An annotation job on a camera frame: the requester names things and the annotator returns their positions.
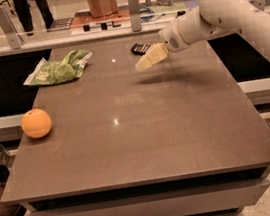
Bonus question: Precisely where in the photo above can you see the person legs dark trousers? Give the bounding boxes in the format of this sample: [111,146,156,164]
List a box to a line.
[12,0,57,38]

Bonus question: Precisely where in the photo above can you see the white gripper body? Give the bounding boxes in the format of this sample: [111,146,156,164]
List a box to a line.
[159,20,189,53]

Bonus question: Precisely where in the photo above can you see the metal glass bracket middle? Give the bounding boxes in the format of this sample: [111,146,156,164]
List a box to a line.
[128,0,142,32]

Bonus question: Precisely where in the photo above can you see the metal glass bracket left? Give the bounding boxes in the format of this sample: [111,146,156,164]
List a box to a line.
[0,6,22,50]

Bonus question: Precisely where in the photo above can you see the green chip bag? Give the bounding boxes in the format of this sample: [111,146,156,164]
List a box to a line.
[23,49,92,86]

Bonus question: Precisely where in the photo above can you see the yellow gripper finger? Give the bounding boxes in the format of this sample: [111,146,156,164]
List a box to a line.
[135,43,168,72]

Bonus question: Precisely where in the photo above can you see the grey table drawer front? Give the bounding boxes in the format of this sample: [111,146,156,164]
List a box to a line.
[30,179,270,216]

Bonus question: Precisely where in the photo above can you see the orange fruit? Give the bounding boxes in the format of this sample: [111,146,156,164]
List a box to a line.
[21,108,52,139]

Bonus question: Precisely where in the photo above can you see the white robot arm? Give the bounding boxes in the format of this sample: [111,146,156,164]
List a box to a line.
[136,0,270,72]

